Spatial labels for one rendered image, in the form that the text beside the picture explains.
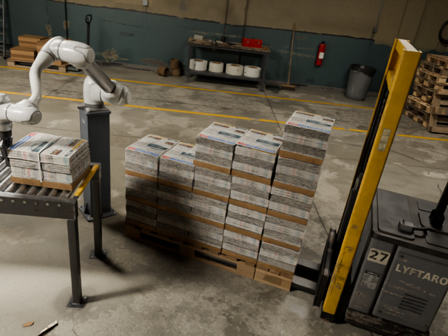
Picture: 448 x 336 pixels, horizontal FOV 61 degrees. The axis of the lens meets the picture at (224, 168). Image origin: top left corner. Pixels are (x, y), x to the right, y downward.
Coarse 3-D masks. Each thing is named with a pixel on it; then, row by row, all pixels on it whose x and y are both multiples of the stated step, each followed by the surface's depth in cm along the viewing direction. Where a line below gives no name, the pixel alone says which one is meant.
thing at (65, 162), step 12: (60, 144) 234; (72, 144) 235; (84, 144) 238; (48, 156) 219; (60, 156) 219; (72, 156) 224; (84, 156) 239; (48, 168) 223; (60, 168) 223; (72, 168) 224; (84, 168) 242; (48, 180) 227; (60, 180) 227; (72, 180) 226
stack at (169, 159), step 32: (128, 160) 293; (160, 160) 283; (192, 160) 283; (128, 192) 305; (160, 192) 294; (192, 192) 287; (224, 192) 275; (256, 192) 266; (128, 224) 318; (160, 224) 306; (192, 224) 295; (224, 224) 286; (256, 224) 276; (192, 256) 308; (224, 256) 298; (256, 256) 286
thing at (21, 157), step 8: (32, 136) 239; (40, 136) 240; (48, 136) 242; (16, 144) 226; (24, 144) 228; (32, 144) 229; (40, 144) 231; (8, 152) 221; (16, 152) 220; (24, 152) 220; (32, 152) 220; (16, 160) 223; (24, 160) 222; (32, 160) 221; (16, 168) 226; (24, 168) 225; (32, 168) 224; (16, 176) 228; (24, 176) 227; (32, 176) 227
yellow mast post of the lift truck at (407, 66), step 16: (400, 64) 189; (416, 64) 186; (400, 80) 191; (400, 96) 194; (384, 112) 200; (400, 112) 197; (384, 128) 203; (384, 144) 206; (368, 160) 216; (384, 160) 209; (368, 176) 215; (368, 192) 219; (368, 208) 222; (352, 224) 229; (352, 240) 233; (352, 256) 238; (336, 272) 246; (336, 288) 250; (336, 304) 255
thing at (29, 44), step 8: (24, 40) 810; (32, 40) 810; (40, 40) 811; (48, 40) 805; (72, 40) 843; (16, 48) 789; (24, 48) 799; (32, 48) 808; (40, 48) 781; (16, 56) 785; (24, 56) 786; (32, 56) 787; (8, 64) 791; (16, 64) 800; (56, 64) 794; (64, 64) 803; (64, 72) 801
